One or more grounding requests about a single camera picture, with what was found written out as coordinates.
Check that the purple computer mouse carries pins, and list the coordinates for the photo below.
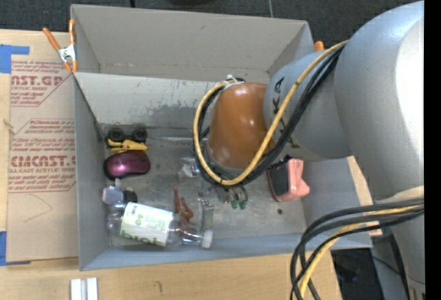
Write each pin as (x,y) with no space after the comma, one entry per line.
(126,165)

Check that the grey and black small object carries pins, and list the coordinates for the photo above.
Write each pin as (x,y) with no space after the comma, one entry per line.
(113,194)

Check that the grey metal bin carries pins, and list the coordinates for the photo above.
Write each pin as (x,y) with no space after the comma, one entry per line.
(165,50)

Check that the pink and black brush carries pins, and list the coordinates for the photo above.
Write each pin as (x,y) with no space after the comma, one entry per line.
(293,181)

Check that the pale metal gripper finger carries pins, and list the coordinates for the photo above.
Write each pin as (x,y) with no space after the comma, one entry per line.
(207,214)
(189,167)

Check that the red-brown rubber toy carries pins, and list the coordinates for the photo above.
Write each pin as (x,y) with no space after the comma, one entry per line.
(186,214)

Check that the yellow toy car black wheels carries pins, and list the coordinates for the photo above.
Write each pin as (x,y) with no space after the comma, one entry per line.
(129,144)

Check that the brown cardboard board red print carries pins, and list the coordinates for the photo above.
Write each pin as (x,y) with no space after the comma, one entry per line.
(38,216)

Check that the clear plastic bottle green label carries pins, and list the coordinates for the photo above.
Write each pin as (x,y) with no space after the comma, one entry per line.
(148,224)

